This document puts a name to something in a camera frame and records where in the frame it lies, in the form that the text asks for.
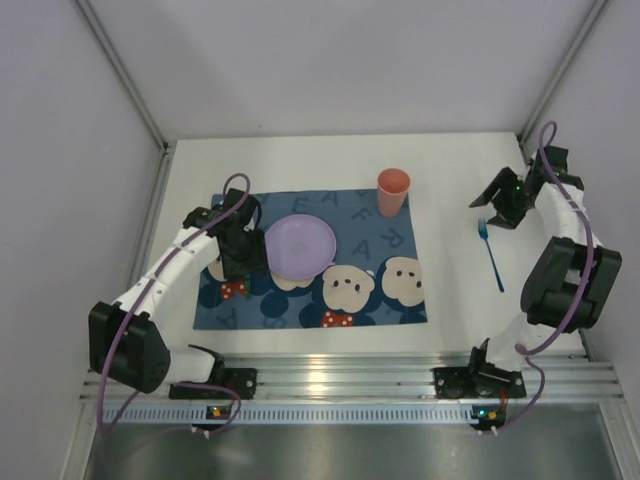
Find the right frame post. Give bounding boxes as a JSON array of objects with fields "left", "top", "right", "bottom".
[{"left": 516, "top": 0, "right": 613, "bottom": 152}]

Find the frame post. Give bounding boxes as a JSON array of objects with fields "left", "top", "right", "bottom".
[
  {"left": 516, "top": 0, "right": 613, "bottom": 152},
  {"left": 71, "top": 0, "right": 169, "bottom": 154}
]

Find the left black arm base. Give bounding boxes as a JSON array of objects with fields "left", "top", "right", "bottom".
[{"left": 169, "top": 368, "right": 258, "bottom": 400}]

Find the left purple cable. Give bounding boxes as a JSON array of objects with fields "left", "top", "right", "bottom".
[{"left": 97, "top": 173, "right": 251, "bottom": 446}]

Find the orange plastic cup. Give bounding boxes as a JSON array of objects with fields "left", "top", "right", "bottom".
[{"left": 377, "top": 168, "right": 411, "bottom": 217}]

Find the perforated cable duct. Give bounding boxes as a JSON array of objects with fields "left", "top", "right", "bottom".
[{"left": 103, "top": 403, "right": 501, "bottom": 425}]

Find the silver spoon green handle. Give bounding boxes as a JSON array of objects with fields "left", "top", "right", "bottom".
[{"left": 244, "top": 274, "right": 252, "bottom": 299}]

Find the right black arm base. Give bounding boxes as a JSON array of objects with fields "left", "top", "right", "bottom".
[{"left": 433, "top": 366, "right": 527, "bottom": 400}]

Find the aluminium mounting rail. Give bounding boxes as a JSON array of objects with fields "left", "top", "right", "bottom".
[{"left": 79, "top": 349, "right": 624, "bottom": 404}]

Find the blue metallic fork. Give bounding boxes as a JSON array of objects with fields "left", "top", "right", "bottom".
[{"left": 477, "top": 217, "right": 505, "bottom": 293}]

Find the blue cartoon placemat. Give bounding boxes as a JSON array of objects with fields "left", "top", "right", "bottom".
[{"left": 194, "top": 189, "right": 427, "bottom": 331}]

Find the purple plastic plate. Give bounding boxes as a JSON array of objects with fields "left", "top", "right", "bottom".
[{"left": 265, "top": 214, "right": 337, "bottom": 280}]

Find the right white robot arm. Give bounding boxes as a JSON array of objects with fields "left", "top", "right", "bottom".
[{"left": 469, "top": 145, "right": 622, "bottom": 389}]

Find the left frame post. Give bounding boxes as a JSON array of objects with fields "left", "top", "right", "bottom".
[{"left": 71, "top": 0, "right": 169, "bottom": 154}]

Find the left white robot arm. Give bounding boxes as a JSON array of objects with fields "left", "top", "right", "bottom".
[{"left": 88, "top": 188, "right": 268, "bottom": 394}]

